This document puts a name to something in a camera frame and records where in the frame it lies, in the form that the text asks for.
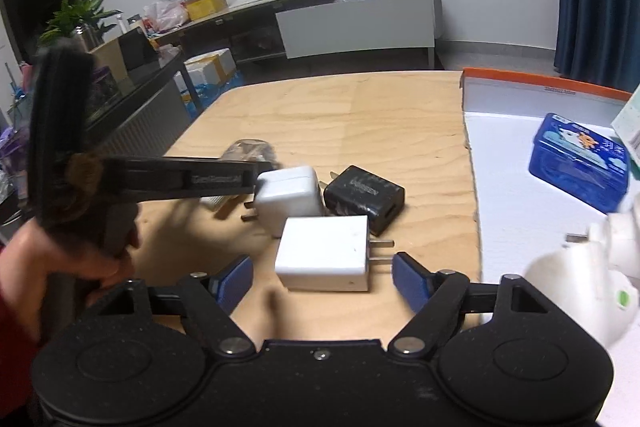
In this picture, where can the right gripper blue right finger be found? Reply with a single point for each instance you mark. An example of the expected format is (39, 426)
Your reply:
(413, 281)

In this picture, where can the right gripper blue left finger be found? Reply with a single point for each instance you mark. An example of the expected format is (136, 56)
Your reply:
(230, 286)

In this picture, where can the white square charger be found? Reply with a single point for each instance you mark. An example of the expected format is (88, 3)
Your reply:
(327, 254)

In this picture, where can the black charger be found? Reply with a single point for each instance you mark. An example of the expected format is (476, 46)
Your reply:
(359, 192)

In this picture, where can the white rounded charger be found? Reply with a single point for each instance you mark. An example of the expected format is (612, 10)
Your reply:
(284, 193)

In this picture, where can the clear liquid refill bottle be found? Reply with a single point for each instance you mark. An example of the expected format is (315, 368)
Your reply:
(241, 150)

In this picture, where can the white mosquito plug heater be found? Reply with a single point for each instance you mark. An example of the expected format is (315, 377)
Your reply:
(578, 279)

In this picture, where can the teal white product box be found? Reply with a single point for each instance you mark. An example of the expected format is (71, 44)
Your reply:
(626, 125)

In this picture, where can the white socket plug heater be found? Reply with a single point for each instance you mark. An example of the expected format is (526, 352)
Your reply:
(619, 237)

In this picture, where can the left hand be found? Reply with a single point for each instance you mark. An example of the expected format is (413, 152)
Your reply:
(31, 256)

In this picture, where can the black round side table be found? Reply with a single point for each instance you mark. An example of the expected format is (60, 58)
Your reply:
(125, 106)

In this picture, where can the purple tray box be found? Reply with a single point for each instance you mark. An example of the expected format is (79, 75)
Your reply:
(14, 157)

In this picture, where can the orange white cardboard box lid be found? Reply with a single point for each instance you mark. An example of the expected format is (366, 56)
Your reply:
(521, 216)

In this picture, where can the blue plastic bag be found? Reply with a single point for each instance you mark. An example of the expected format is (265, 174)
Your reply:
(209, 93)

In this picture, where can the cardboard box on floor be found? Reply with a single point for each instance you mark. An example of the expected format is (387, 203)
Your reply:
(216, 67)

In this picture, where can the potted plant on table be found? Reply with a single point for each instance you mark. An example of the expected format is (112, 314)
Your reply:
(76, 13)

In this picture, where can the pink plastic bag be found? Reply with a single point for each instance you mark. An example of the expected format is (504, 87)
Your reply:
(166, 15)

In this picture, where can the yellow box on stand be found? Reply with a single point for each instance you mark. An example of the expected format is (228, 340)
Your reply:
(198, 9)

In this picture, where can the tv stand cabinet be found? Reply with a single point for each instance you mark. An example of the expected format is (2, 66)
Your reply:
(267, 29)

